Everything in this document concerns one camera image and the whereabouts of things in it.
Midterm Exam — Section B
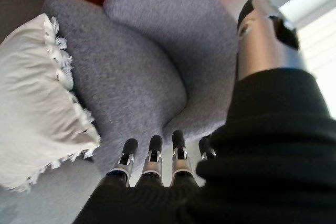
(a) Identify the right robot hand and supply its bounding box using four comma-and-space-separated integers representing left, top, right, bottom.
73, 0, 336, 224

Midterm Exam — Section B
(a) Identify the cream fringed cushion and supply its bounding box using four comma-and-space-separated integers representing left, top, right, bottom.
0, 13, 102, 193

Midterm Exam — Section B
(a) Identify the white window blind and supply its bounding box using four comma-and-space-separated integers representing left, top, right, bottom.
278, 0, 336, 120

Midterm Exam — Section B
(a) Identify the grey fabric armchair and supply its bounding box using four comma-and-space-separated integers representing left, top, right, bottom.
41, 0, 239, 177

